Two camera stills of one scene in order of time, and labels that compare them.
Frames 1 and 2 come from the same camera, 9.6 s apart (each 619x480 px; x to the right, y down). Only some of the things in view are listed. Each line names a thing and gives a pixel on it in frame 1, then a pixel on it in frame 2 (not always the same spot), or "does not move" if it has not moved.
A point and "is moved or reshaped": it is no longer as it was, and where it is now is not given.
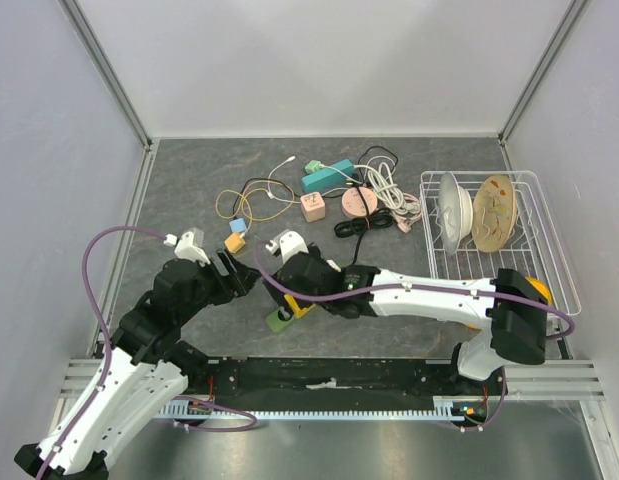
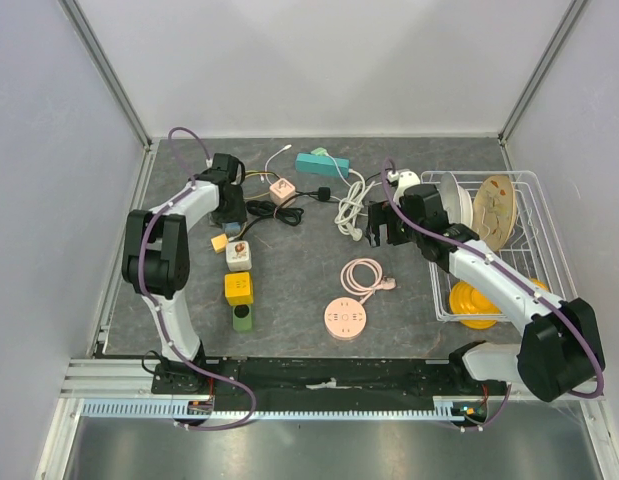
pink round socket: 353,206 is moved or reshaped
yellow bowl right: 541,288 does not move
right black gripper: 316,254 to 380,213
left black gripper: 237,283 to 239,212
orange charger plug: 234,242 to 219,243
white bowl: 454,212 does not move
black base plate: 335,378 does not move
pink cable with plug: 404,222 is moved or reshaped
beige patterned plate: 495,214 does not move
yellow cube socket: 298,312 is moved or reshaped
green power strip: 276,323 to 242,317
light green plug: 312,166 to 321,151
